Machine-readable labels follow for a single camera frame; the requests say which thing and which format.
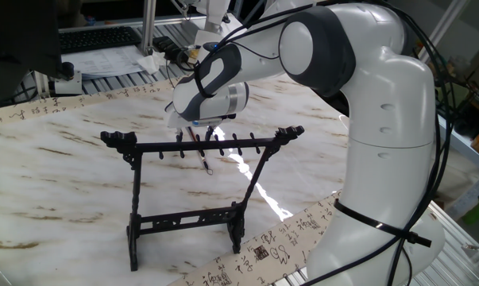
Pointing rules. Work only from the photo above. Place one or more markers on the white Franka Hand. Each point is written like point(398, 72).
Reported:
point(178, 121)

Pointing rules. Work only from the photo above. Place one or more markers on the brown calligraphy brush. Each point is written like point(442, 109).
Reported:
point(203, 161)

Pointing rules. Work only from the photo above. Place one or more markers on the white Franka Panda arm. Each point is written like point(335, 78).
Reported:
point(390, 119)

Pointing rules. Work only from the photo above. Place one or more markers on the black wooden pen rack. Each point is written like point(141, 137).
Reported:
point(163, 147)

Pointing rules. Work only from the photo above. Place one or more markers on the white tissue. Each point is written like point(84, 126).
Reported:
point(151, 63)

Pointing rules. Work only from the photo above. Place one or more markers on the printed paper stack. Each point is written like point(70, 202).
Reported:
point(104, 61)

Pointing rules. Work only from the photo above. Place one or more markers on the white plastic stand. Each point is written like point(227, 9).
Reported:
point(213, 14)

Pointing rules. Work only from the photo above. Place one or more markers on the black computer keyboard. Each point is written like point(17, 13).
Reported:
point(98, 39)

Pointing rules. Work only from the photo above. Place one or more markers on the glossy marble pattern sheet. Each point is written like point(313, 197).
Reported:
point(64, 178)

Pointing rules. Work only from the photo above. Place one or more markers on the beige calligraphy paper scroll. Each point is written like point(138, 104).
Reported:
point(263, 254)

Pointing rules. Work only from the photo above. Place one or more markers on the black computer monitor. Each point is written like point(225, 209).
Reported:
point(16, 39)

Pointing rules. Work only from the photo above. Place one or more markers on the grey blue shelf beam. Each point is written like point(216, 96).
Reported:
point(475, 153)

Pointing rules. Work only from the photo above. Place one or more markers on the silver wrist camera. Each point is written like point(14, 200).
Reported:
point(205, 122)

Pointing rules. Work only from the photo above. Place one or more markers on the aluminium frame post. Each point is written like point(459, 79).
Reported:
point(148, 24)

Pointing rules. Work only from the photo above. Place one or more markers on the white bracket black knob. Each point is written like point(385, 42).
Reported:
point(68, 85)

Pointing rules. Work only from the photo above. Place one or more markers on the white slanted post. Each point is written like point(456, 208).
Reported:
point(443, 24)

